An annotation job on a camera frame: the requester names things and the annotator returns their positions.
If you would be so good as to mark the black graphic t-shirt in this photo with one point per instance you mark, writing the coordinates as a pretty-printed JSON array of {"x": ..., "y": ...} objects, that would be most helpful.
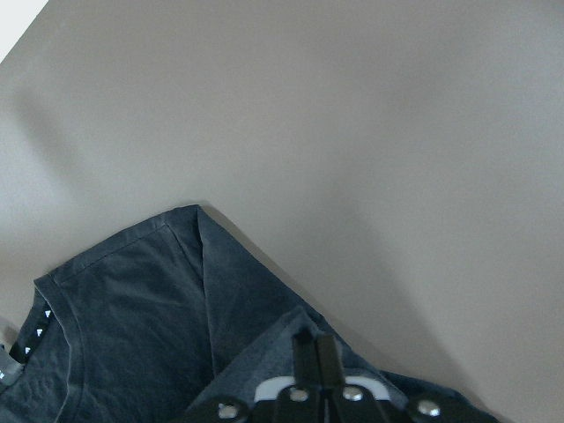
[{"x": 173, "y": 320}]

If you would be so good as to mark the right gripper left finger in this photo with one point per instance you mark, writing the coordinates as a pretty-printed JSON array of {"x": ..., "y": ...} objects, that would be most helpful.
[{"x": 305, "y": 364}]

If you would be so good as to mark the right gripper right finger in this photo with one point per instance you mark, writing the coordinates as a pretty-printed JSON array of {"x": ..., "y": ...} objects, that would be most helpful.
[{"x": 329, "y": 361}]

